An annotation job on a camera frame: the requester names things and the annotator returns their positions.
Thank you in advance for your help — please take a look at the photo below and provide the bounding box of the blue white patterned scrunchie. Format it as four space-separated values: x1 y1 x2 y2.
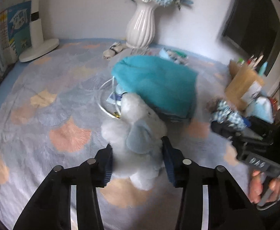
207 98 247 131

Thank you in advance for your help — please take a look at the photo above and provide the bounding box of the teal cloth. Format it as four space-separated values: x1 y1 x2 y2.
112 55 198 121

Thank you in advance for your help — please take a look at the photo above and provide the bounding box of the person's right hand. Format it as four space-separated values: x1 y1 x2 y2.
248 170 280 205

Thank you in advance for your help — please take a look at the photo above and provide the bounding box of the clear plastic storage container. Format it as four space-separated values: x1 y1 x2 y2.
97 76 126 119

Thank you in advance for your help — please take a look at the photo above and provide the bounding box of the bamboo pen holder with label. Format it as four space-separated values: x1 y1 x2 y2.
225 60 265 111

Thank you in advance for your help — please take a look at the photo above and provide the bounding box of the blue floral table mat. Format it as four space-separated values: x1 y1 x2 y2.
0 39 249 229

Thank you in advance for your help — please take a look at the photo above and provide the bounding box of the green round hair accessory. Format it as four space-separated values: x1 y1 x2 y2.
171 50 188 58

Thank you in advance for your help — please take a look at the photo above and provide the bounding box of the black monitor screen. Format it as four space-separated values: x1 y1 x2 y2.
222 0 280 76

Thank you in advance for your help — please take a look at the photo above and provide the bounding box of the white ribbed ceramic vase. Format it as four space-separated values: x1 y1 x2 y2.
126 0 160 48

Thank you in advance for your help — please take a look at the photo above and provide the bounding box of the white desk lamp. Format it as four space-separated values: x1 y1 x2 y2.
19 0 59 62

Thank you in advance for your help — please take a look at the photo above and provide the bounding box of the stack of children's books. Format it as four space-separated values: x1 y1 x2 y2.
0 0 32 76

